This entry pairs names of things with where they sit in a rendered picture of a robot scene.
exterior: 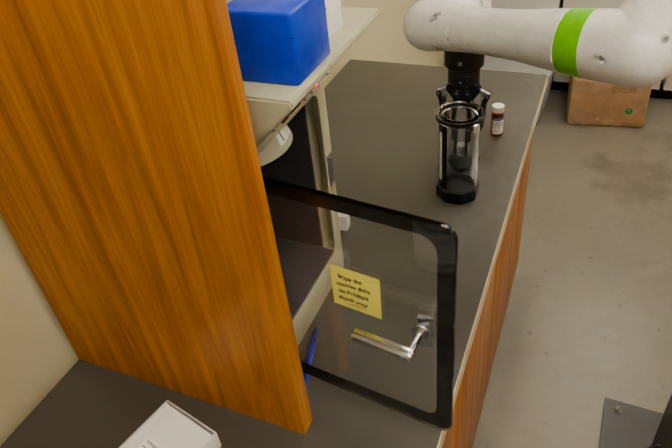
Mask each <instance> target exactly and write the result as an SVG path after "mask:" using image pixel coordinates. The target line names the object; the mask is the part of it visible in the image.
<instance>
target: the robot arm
mask: <svg viewBox="0 0 672 448"><path fill-rule="evenodd" d="M491 4H492V3H491V0H419V1H417V2H415V3H414V4H413V5H412V6H411V7H410V8H409V9H408V11H407V12H406V15H405V17H404V22H403V29H404V34H405V36H406V38H407V40H408V41H409V43H410V44H411V45H412V46H414V47H415V48H417V49H419V50H423V51H444V65H445V67H447V68H448V83H447V85H446V86H445V87H439V88H438V89H437V91H436V95H437V97H438V99H439V106H440V105H442V104H444V103H447V101H446V94H447V92H448V93H449V95H450V96H451V97H452V99H453V101H469V102H473V103H474V99H475V98H476V97H477V95H478V94H480V95H481V97H480V98H481V100H482V102H481V107H482V108H483V109H484V119H483V121H482V122H481V123H480V130H482V128H483V125H484V121H485V115H486V109H487V103H488V100H489V98H490V96H491V94H492V92H491V91H485V90H483V89H482V87H481V85H480V68H481V67H482V66H483V65H484V60H485V55H487V56H493V57H498V58H503V59H508V60H512V61H516V62H520V63H524V64H528V65H531V66H535V67H539V68H542V69H546V70H549V71H553V72H557V73H561V74H565V75H569V76H573V77H578V78H582V79H587V80H591V81H596V82H601V83H606V84H612V85H617V86H623V87H629V88H643V87H648V86H651V85H654V84H656V83H658V82H660V81H662V80H663V79H665V78H666V77H667V76H668V75H669V74H670V73H671V72H672V0H623V2H622V4H621V5H620V7H619V8H617V9H609V8H555V9H500V8H491Z"/></svg>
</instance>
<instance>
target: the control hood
mask: <svg viewBox="0 0 672 448"><path fill-rule="evenodd" d="M341 9H342V20H343V27H342V28H341V29H340V30H338V31H337V32H336V33H334V34H333V35H332V36H330V37H329V44H330V55H329V56H328V57H327V58H326V59H325V60H324V61H323V62H322V63H321V64H320V65H319V66H318V67H317V68H316V69H315V70H314V71H313V72H312V73H311V74H310V75H309V76H308V77H307V78H306V79H305V80H304V81H303V82H302V83H301V84H300V85H299V86H294V85H283V84H273V83H263V82H252V81H243V85H244V90H245V94H246V99H247V104H248V109H249V114H250V119H251V124H252V128H253V133H254V138H255V143H256V148H257V147H258V146H259V144H260V143H261V142H262V141H263V140H264V139H265V138H266V137H267V136H268V135H269V134H270V133H271V132H272V131H273V130H274V129H275V128H276V127H277V126H278V124H279V123H280V122H281V121H282V120H283V119H284V118H285V117H286V116H287V115H288V114H289V113H290V112H291V111H292V110H293V109H294V108H295V107H296V106H297V104H298V103H299V102H300V101H301V100H302V99H303V98H304V97H305V96H306V95H307V94H308V93H309V92H310V91H311V89H312V88H313V87H314V86H315V85H316V84H317V83H318V82H319V81H320V80H321V79H322V78H323V77H324V76H325V75H326V73H327V72H328V71H329V70H330V69H331V68H332V67H333V66H334V65H335V64H336V63H337V62H338V61H339V60H340V59H341V57H342V56H343V55H344V54H345V53H346V52H347V51H348V50H349V49H350V48H351V47H352V46H353V45H354V44H355V43H356V41H357V40H358V39H359V38H360V37H361V36H362V35H363V34H364V33H365V32H366V31H367V30H368V29H369V28H370V27H371V25H372V24H373V23H374V22H375V21H376V20H377V19H378V18H379V17H380V14H381V11H380V10H379V9H378V8H353V7H341Z"/></svg>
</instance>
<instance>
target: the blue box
mask: <svg viewBox="0 0 672 448"><path fill-rule="evenodd" d="M227 7H228V12H229V17H230V22H231V27H232V31H233V36H234V41H235V46H236V51H237V56H238V60H239V65H240V70H241V75H242V80H243V81H252V82H263V83H273V84H283V85H294V86H299V85H300V84H301V83H302V82H303V81H304V80H305V79H306V78H307V77H308V76H309V75H310V74H311V73H312V72H313V71H314V70H315V69H316V68H317V67H318V66H319V65H320V64H321V63H322V62H323V61H324V60H325V59H326V58H327V57H328V56H329V55H330V44H329V35H328V25H327V16H326V9H327V8H326V7H325V0H232V1H230V2H229V3H227Z"/></svg>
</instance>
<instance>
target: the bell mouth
mask: <svg viewBox="0 0 672 448"><path fill-rule="evenodd" d="M292 140H293V135H292V132H291V130H290V129H289V127H288V125H286V126H285V127H284V128H283V129H282V130H281V131H280V132H279V133H278V134H277V136H276V137H275V138H274V139H273V140H272V141H271V142H270V143H269V144H268V145H267V146H266V147H265V149H264V150H263V151H262V152H261V153H260V154H259V155H258V157H259V162H260V167H261V166H263V165H266V164H268V163H270V162H272V161H274V160H275V159H277V158H279V157H280V156H281V155H282V154H284V153H285V152H286V151H287V149H288V148H289V147H290V145H291V143H292Z"/></svg>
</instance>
